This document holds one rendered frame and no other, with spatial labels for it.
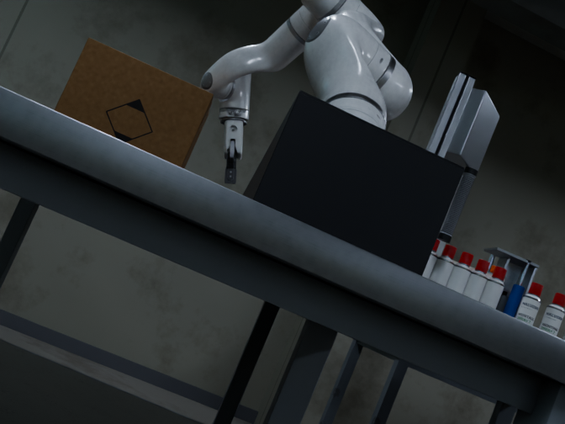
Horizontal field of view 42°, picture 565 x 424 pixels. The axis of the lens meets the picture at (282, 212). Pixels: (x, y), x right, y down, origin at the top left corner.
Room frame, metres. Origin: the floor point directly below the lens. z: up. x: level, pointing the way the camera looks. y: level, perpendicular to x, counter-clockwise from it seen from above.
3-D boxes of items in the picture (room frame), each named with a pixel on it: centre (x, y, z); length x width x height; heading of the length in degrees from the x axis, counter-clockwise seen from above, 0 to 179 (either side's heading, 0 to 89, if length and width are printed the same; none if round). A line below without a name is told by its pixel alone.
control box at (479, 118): (1.99, -0.37, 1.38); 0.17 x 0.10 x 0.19; 147
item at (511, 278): (2.18, -0.68, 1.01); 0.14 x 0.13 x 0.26; 92
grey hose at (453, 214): (1.98, -0.43, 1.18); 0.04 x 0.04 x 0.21
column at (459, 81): (1.93, -0.31, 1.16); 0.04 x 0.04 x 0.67; 2
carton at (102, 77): (1.74, 0.41, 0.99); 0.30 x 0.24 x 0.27; 97
